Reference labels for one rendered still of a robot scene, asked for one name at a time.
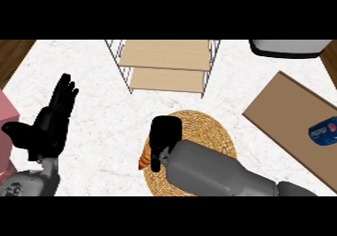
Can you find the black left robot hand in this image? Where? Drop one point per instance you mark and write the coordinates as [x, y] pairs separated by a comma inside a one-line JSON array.
[[49, 123]]

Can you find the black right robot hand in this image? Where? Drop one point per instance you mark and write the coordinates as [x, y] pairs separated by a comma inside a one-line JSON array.
[[162, 135]]

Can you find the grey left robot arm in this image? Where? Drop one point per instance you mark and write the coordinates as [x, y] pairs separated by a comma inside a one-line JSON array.
[[31, 181]]

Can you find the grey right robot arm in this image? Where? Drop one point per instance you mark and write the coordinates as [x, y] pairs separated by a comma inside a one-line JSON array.
[[217, 172]]

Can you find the golden brown croissant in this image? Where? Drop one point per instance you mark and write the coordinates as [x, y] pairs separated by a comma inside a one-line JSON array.
[[144, 159]]

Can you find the round woven straw placemat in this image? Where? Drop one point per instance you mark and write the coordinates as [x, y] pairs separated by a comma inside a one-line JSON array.
[[208, 132]]

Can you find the pink box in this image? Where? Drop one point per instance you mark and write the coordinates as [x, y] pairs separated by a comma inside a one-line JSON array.
[[3, 129]]

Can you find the brown wooden cutting board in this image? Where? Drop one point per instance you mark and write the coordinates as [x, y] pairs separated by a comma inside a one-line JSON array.
[[298, 126]]

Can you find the blue soda can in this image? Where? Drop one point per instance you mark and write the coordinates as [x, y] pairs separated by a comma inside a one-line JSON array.
[[327, 131]]

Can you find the white appliance black base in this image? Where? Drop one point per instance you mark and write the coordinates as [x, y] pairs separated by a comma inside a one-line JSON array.
[[289, 47]]

